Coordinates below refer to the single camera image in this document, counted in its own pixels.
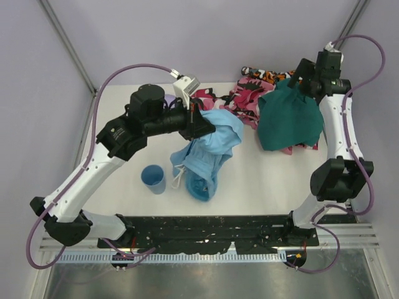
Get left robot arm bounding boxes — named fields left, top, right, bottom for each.
left=30, top=78, right=216, bottom=247

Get pink camouflage cloth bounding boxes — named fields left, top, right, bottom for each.
left=193, top=77, right=319, bottom=154

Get blue plastic cup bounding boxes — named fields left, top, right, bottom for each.
left=141, top=164, right=166, bottom=195

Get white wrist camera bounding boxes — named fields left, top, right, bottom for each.
left=324, top=42, right=344, bottom=63
left=173, top=75, right=200, bottom=110

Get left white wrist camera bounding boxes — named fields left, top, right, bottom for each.
left=173, top=75, right=200, bottom=110

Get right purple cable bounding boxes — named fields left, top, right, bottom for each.
left=285, top=33, right=386, bottom=274

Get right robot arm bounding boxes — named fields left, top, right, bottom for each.
left=285, top=49, right=374, bottom=238

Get purple plastic plate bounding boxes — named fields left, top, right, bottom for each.
left=163, top=94, right=176, bottom=111

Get white slotted cable duct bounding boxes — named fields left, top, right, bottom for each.
left=58, top=250, right=286, bottom=264

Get light blue cloth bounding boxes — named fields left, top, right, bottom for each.
left=170, top=109, right=244, bottom=202

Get teal green cloth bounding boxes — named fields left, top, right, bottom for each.
left=257, top=78, right=324, bottom=151

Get orange grey patterned cloth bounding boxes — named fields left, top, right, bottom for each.
left=241, top=67, right=295, bottom=85

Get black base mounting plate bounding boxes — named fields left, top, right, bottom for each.
left=113, top=216, right=319, bottom=255

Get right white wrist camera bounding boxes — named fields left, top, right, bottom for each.
left=324, top=42, right=344, bottom=63

